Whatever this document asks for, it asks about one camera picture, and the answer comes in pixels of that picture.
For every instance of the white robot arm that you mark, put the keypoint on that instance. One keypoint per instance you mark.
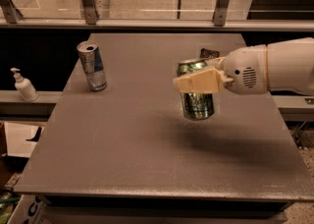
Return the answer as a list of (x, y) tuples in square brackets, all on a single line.
[(281, 66)]

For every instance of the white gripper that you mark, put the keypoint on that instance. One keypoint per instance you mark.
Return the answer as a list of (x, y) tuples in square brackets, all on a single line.
[(245, 67)]

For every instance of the grey metal bracket far left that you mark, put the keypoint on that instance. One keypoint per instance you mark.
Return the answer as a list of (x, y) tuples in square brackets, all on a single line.
[(11, 13)]

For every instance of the green soda can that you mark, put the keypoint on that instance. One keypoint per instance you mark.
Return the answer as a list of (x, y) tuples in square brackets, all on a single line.
[(196, 106)]

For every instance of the white pump lotion bottle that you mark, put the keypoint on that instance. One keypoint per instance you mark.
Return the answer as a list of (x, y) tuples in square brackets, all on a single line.
[(24, 86)]

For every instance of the black snack packet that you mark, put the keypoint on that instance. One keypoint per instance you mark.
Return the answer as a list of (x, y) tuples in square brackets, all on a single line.
[(209, 54)]

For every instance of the grey metal bracket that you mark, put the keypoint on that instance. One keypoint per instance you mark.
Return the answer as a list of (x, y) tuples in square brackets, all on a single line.
[(11, 13), (220, 13), (89, 11)]

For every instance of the silver blue energy drink can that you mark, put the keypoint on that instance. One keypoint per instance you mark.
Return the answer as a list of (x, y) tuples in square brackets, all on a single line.
[(91, 61)]

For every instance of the white cardboard box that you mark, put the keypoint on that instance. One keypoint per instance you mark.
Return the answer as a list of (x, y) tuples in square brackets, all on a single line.
[(29, 211)]

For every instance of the grey metal bracket right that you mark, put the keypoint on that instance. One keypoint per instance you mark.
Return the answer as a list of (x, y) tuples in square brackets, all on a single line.
[(220, 13)]

